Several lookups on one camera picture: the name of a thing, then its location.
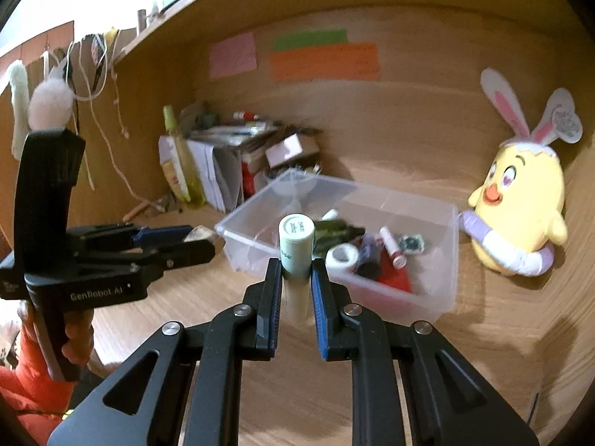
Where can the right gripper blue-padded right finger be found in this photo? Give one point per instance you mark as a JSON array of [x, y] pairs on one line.
[[409, 382]]

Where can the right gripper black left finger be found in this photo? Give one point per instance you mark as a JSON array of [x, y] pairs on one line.
[[183, 384]]

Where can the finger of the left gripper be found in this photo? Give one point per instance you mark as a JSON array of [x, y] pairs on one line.
[[179, 255], [162, 235]]

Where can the red foil pouch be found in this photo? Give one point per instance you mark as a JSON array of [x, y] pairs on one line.
[[392, 277]]

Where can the white red-capped tube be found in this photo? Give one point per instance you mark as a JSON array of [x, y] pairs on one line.
[[394, 251]]

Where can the purple black cosmetic tube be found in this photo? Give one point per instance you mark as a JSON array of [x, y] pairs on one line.
[[369, 258]]

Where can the pale yellow-green stick tube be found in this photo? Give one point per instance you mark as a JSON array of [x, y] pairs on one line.
[[295, 233]]

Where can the blue barcode small box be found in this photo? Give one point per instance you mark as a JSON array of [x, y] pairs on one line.
[[411, 245]]

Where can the white tape roll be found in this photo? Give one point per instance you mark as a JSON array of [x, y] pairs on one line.
[[342, 259]]

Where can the dark green glass bottle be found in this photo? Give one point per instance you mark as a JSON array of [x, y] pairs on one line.
[[330, 233]]

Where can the small green rectangular bottle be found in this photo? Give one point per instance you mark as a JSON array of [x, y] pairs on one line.
[[201, 233]]

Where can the person's left hand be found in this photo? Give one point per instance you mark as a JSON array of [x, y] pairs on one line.
[[78, 329]]

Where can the tall yellow spray bottle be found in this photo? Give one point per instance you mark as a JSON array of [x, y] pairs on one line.
[[178, 163]]

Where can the white folded paper bag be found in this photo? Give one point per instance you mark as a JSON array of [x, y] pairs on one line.
[[219, 168]]

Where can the stack of books and papers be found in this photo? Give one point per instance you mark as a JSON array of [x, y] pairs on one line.
[[250, 139]]

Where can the clear plastic storage bin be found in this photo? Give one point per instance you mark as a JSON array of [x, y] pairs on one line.
[[425, 288]]

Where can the white bowl of stones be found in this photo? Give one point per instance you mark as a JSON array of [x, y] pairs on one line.
[[294, 183]]

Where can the red white marker pen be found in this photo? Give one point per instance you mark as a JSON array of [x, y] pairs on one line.
[[246, 116]]

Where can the white fluffy pompom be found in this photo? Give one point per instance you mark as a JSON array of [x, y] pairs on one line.
[[51, 105]]

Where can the small white pink box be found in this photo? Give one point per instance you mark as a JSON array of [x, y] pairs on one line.
[[291, 149]]

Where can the yellow chick bunny plush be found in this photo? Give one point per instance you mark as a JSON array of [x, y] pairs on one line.
[[515, 218]]

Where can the pink paper note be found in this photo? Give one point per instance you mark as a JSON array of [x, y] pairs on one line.
[[233, 56]]

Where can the green paper note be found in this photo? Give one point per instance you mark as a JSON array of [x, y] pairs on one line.
[[289, 42]]

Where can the orange paper note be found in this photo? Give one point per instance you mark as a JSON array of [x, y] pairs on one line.
[[342, 61]]

